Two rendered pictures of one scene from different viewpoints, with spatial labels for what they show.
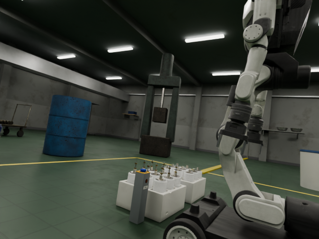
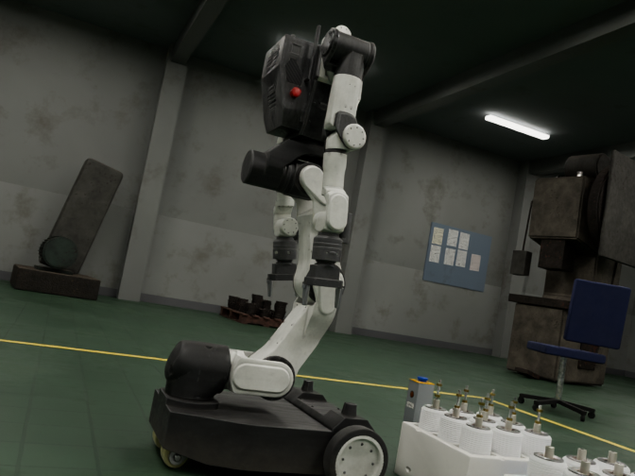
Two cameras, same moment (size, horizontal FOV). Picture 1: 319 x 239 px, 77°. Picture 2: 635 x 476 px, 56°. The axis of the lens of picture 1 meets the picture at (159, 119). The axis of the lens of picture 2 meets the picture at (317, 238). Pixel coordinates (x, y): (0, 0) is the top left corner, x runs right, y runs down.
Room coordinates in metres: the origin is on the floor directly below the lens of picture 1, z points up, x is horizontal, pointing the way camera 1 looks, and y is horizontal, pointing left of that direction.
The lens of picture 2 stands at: (2.31, -2.06, 0.57)
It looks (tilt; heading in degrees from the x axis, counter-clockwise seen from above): 5 degrees up; 127
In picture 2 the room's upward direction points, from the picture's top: 10 degrees clockwise
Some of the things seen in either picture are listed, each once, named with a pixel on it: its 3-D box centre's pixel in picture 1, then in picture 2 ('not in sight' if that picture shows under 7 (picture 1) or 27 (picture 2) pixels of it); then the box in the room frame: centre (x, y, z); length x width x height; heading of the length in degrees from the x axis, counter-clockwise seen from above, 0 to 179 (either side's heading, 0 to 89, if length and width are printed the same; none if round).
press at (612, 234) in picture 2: not in sight; (570, 262); (0.25, 6.33, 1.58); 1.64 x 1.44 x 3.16; 60
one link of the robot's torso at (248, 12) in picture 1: (274, 24); (308, 93); (1.02, -0.55, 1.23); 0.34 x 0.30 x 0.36; 150
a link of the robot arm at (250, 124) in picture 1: (253, 133); (324, 266); (1.26, -0.60, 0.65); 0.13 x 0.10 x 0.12; 60
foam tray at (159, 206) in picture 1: (152, 195); (476, 468); (1.61, -0.03, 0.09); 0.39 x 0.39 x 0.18; 59
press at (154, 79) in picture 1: (161, 104); not in sight; (5.58, -0.01, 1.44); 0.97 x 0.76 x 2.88; 61
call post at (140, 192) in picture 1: (139, 196); (415, 423); (1.32, 0.06, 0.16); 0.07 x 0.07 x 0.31; 59
